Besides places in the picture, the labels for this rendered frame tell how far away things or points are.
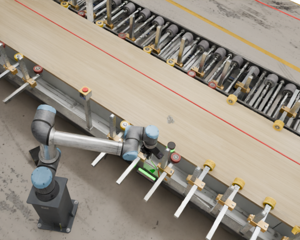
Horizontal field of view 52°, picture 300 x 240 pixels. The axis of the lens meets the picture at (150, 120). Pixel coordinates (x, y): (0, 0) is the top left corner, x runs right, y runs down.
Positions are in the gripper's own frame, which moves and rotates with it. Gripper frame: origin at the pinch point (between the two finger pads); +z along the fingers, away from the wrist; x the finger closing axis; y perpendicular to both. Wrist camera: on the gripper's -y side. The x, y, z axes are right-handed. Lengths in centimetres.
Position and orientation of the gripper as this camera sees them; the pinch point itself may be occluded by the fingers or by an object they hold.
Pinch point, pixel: (149, 158)
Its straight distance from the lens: 229.2
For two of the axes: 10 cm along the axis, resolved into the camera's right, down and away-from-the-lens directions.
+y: -8.2, -5.1, 2.6
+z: -0.9, 5.7, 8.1
